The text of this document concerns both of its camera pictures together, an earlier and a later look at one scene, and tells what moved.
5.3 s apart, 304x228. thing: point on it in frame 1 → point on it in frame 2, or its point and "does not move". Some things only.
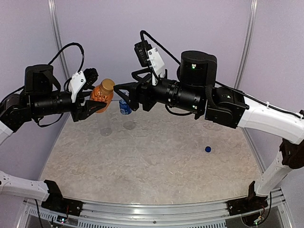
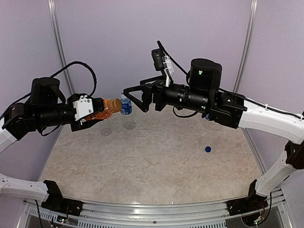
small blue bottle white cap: (125, 109) does not move
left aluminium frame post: (62, 56) does not move
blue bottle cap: (207, 149) does not move
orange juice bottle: (103, 92) → (102, 114)
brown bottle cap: (107, 85) → (114, 105)
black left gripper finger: (92, 106) → (89, 123)
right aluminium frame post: (247, 44) does not move
